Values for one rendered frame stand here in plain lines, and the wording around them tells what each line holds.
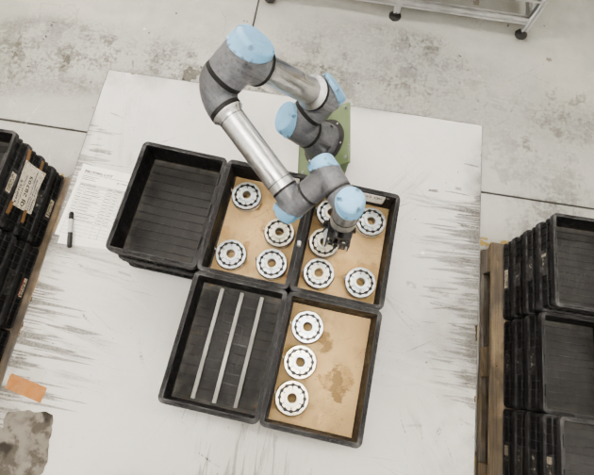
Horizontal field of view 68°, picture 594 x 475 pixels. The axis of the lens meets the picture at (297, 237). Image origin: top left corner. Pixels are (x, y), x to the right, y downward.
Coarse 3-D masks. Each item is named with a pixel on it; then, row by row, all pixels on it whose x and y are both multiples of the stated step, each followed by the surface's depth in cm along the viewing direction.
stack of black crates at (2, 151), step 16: (0, 128) 188; (0, 144) 198; (16, 144) 191; (0, 160) 195; (16, 160) 192; (32, 160) 203; (0, 176) 182; (16, 176) 193; (48, 176) 217; (0, 192) 186; (48, 192) 218; (0, 208) 187; (16, 208) 197; (48, 208) 221; (0, 224) 187; (16, 224) 198; (32, 224) 210; (32, 240) 213
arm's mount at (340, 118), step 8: (344, 104) 167; (336, 112) 169; (344, 112) 166; (328, 120) 170; (336, 120) 168; (344, 120) 165; (344, 128) 164; (344, 136) 163; (344, 144) 162; (304, 152) 176; (336, 152) 163; (344, 152) 161; (304, 160) 174; (336, 160) 162; (344, 160) 160; (304, 168) 173; (344, 168) 164
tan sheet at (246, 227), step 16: (272, 208) 156; (224, 224) 154; (240, 224) 154; (256, 224) 154; (224, 240) 152; (240, 240) 152; (256, 240) 152; (256, 256) 150; (288, 256) 151; (240, 272) 149; (256, 272) 149
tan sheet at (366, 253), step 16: (384, 208) 157; (352, 240) 153; (368, 240) 154; (304, 256) 151; (336, 256) 151; (352, 256) 152; (368, 256) 152; (320, 272) 150; (336, 272) 150; (336, 288) 148
